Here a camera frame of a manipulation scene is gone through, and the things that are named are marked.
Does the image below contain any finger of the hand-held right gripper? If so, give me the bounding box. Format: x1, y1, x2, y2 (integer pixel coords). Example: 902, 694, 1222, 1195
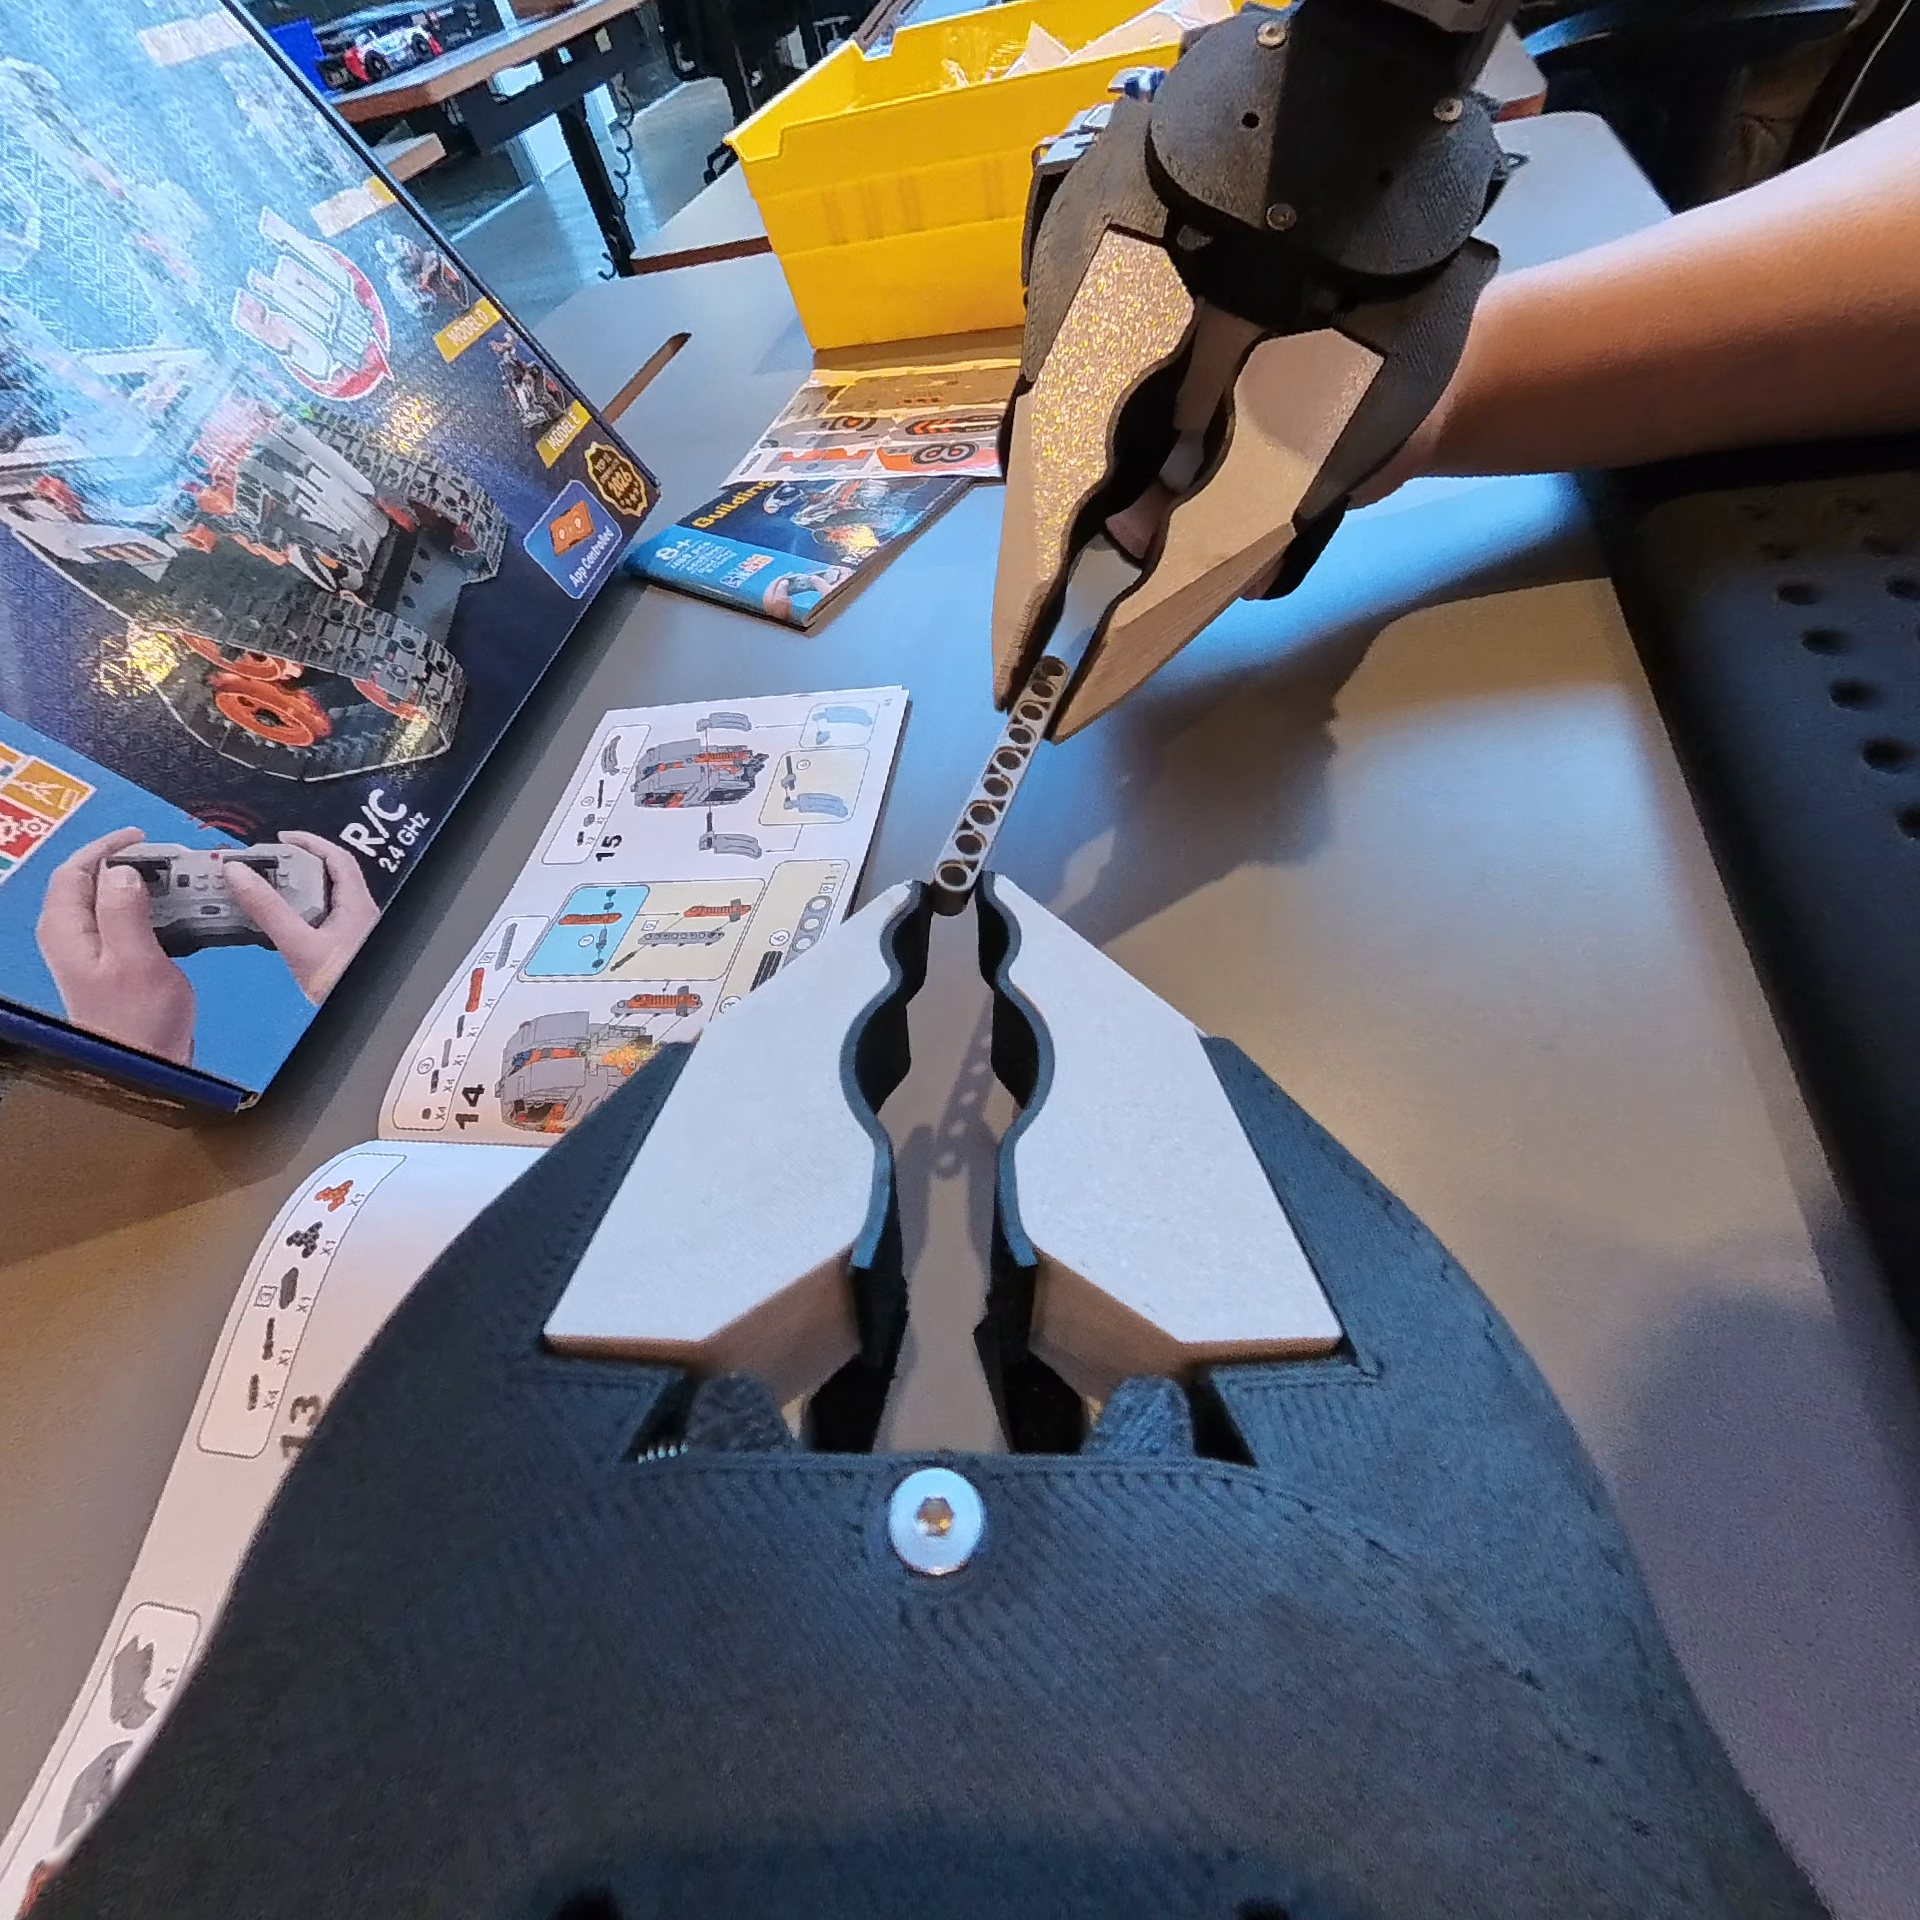
997, 225, 1202, 707
1051, 317, 1391, 743

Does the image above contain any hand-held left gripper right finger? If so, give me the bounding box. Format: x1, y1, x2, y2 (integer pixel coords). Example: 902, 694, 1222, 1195
968, 878, 1345, 1418

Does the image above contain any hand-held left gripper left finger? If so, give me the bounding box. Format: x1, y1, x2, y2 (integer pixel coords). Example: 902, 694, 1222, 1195
550, 880, 921, 1449

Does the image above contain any yellow plastic bin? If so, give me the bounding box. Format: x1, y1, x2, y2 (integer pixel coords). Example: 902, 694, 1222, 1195
730, 0, 1276, 349

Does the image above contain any grey perforated beam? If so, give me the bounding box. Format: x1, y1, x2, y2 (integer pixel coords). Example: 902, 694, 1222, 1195
915, 677, 1052, 917

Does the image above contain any person's right forearm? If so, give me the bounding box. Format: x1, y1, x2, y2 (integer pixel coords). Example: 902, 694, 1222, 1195
1396, 107, 1920, 506

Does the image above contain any grey desk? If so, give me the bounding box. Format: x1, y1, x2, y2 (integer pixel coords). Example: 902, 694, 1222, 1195
0, 121, 1920, 1920

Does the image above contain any robot sticker sheet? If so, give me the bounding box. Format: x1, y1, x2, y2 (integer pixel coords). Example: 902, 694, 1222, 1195
730, 355, 1028, 487

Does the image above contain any open instruction manual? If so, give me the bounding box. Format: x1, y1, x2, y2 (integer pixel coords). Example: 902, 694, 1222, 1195
0, 685, 911, 1920

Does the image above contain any blue instruction booklet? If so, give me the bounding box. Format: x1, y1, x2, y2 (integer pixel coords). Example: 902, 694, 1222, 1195
623, 466, 976, 632

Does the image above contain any blue robot kit box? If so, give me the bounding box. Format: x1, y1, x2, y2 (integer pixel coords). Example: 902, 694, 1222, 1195
0, 0, 668, 1118

